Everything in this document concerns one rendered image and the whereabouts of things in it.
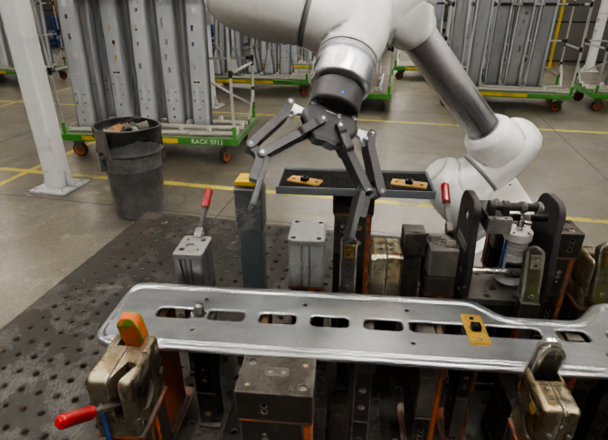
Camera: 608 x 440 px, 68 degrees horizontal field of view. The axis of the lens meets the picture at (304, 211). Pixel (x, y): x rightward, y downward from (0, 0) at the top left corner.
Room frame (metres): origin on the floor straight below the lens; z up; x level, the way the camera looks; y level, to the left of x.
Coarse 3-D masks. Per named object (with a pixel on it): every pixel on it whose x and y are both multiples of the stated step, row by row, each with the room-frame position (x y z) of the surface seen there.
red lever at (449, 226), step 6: (444, 186) 1.00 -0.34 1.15; (444, 192) 0.99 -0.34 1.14; (444, 198) 0.97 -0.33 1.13; (450, 198) 0.98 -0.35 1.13; (444, 204) 0.97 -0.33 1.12; (444, 210) 0.96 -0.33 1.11; (450, 216) 0.94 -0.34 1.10; (450, 222) 0.92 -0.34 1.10; (444, 228) 0.91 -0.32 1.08; (450, 228) 0.90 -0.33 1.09
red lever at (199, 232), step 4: (208, 188) 1.03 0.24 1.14; (204, 192) 1.02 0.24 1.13; (208, 192) 1.02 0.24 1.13; (212, 192) 1.03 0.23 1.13; (204, 196) 1.01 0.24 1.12; (208, 196) 1.01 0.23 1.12; (204, 200) 1.00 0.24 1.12; (208, 200) 1.00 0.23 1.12; (204, 204) 0.99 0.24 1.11; (208, 204) 0.99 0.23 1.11; (204, 208) 0.98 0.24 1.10; (208, 208) 0.99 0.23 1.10; (204, 212) 0.98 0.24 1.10; (204, 216) 0.97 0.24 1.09; (200, 220) 0.96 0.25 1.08; (200, 224) 0.95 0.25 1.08; (196, 228) 0.93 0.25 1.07; (200, 228) 0.93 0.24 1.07; (196, 232) 0.92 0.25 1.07; (200, 232) 0.92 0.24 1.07; (196, 236) 0.92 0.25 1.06; (200, 236) 0.92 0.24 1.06
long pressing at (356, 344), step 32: (160, 288) 0.80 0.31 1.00; (192, 288) 0.79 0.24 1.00; (224, 288) 0.79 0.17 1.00; (256, 288) 0.79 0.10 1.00; (160, 320) 0.69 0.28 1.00; (192, 320) 0.69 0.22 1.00; (224, 320) 0.69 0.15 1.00; (256, 320) 0.69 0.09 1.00; (352, 320) 0.69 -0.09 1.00; (384, 320) 0.69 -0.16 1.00; (416, 320) 0.69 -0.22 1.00; (448, 320) 0.69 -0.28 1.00; (512, 320) 0.69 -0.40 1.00; (544, 320) 0.69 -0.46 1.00; (576, 320) 0.69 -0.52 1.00; (224, 352) 0.61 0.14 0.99; (256, 352) 0.61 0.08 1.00; (288, 352) 0.61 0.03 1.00; (320, 352) 0.61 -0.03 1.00; (352, 352) 0.61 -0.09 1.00; (384, 352) 0.60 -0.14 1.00; (416, 352) 0.60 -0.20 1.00; (448, 352) 0.60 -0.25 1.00; (480, 352) 0.60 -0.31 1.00; (512, 352) 0.60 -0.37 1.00; (576, 352) 0.60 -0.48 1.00
